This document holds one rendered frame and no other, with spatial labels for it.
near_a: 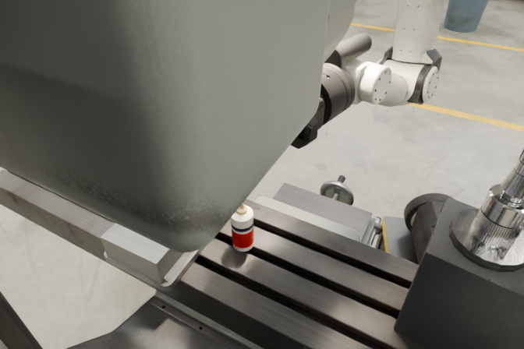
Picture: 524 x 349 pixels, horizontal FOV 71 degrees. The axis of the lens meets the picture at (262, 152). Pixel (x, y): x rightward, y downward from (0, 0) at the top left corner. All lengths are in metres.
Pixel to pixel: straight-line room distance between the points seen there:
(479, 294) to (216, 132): 0.42
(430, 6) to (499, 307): 0.58
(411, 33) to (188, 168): 0.76
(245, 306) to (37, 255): 1.68
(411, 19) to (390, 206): 1.52
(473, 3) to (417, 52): 4.33
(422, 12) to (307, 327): 0.64
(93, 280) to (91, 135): 1.81
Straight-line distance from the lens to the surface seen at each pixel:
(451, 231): 0.53
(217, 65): 0.16
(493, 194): 0.49
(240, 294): 0.65
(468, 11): 5.23
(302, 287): 0.66
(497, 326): 0.56
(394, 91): 0.80
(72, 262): 2.10
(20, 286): 2.12
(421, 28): 0.88
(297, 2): 0.23
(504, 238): 0.52
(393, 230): 1.57
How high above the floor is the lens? 1.51
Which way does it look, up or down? 37 degrees down
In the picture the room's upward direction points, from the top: straight up
